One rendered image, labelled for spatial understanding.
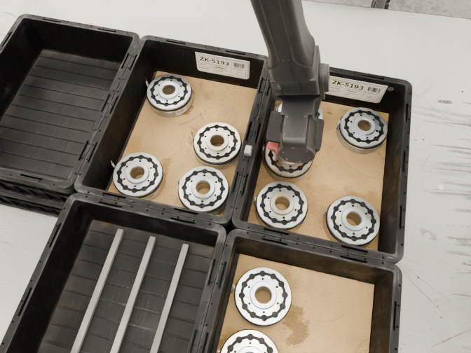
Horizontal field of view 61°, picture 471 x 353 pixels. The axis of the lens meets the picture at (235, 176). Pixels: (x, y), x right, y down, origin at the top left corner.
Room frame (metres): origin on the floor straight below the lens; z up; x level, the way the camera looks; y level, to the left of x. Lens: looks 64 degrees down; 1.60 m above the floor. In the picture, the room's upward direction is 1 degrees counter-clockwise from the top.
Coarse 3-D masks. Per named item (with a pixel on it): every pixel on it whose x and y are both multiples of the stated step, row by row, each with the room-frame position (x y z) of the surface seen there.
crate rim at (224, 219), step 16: (192, 48) 0.65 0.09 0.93; (208, 48) 0.65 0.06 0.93; (224, 48) 0.65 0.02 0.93; (128, 64) 0.60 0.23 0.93; (128, 80) 0.56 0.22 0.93; (256, 96) 0.51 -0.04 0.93; (112, 112) 0.48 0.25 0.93; (256, 112) 0.47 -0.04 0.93; (96, 144) 0.41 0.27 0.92; (240, 160) 0.36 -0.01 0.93; (80, 176) 0.33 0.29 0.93; (240, 176) 0.33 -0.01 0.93; (80, 192) 0.30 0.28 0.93; (96, 192) 0.30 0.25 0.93; (112, 192) 0.30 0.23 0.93; (160, 208) 0.27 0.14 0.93; (176, 208) 0.27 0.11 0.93; (224, 224) 0.24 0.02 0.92
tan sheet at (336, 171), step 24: (336, 120) 0.52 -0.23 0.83; (336, 144) 0.46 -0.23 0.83; (384, 144) 0.45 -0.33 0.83; (264, 168) 0.40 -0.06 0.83; (312, 168) 0.40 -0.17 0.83; (336, 168) 0.40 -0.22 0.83; (360, 168) 0.40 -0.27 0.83; (312, 192) 0.34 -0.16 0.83; (336, 192) 0.34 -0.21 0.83; (360, 192) 0.34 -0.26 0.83; (312, 216) 0.29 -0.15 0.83
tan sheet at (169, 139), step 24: (216, 96) 0.59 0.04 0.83; (240, 96) 0.59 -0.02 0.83; (144, 120) 0.53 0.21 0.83; (168, 120) 0.53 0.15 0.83; (192, 120) 0.52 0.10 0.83; (216, 120) 0.52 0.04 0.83; (240, 120) 0.52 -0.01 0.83; (144, 144) 0.46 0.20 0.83; (168, 144) 0.46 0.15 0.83; (192, 144) 0.46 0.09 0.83; (216, 144) 0.46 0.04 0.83; (168, 168) 0.40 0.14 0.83; (192, 168) 0.40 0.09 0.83; (168, 192) 0.35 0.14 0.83
